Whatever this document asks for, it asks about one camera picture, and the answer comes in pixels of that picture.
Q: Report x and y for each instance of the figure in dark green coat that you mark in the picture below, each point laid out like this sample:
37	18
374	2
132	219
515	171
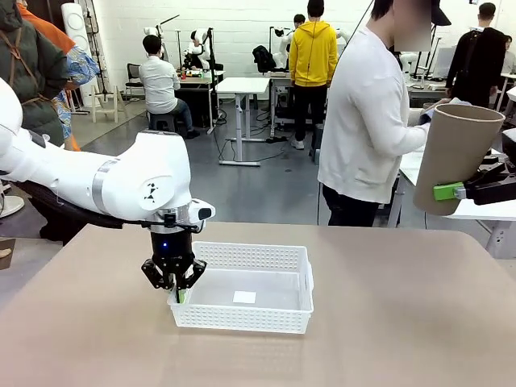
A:
32	92

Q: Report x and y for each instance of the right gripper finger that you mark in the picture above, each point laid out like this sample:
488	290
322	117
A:
509	145
492	189

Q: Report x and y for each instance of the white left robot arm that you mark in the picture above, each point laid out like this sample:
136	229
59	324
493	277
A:
121	181

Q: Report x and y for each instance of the wooden desk with black frame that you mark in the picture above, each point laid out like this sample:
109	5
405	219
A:
197	101

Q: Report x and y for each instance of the white wooden step stool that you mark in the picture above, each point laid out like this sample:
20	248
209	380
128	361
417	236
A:
105	101

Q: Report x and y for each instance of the white side table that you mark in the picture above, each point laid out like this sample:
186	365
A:
483	213

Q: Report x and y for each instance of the person's right forearm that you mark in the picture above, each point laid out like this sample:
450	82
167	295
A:
415	139

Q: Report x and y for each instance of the black floor power strip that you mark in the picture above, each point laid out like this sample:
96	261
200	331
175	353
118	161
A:
277	139

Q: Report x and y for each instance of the seated person in pale top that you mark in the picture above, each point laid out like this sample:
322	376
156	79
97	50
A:
510	56

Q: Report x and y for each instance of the grey plastic stool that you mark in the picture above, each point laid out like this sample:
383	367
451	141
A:
163	121

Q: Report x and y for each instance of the person in yellow hoodie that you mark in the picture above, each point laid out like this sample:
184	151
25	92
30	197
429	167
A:
312	52

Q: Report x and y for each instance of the seated person in white shirt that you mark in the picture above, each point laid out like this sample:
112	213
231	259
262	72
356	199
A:
159	88

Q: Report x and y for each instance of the beige paper cup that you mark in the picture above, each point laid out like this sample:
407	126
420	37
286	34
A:
455	157

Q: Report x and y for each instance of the black office chair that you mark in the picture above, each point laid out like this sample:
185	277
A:
134	74

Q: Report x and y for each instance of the person in white sweater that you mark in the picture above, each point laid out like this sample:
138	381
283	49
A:
363	121

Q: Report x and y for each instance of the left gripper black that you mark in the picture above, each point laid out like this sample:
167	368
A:
171	248

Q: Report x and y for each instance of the figure in orange clothes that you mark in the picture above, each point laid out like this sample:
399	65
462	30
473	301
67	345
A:
42	26

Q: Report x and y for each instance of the white standing desk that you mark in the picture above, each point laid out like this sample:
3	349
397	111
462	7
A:
244	84

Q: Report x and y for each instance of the white lab robot arm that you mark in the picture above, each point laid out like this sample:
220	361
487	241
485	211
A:
285	42
151	31
198	44

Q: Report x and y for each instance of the person in black clothes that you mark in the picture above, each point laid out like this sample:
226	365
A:
475	64

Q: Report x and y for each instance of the white perforated plastic basket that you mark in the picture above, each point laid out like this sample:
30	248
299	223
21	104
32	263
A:
242	318

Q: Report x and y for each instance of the black lamp shade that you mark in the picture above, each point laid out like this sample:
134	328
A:
441	14

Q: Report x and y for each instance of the dark haired person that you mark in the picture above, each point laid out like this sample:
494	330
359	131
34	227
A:
299	21

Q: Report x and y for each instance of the figure in blue patterned clothes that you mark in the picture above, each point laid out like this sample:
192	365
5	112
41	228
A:
82	64

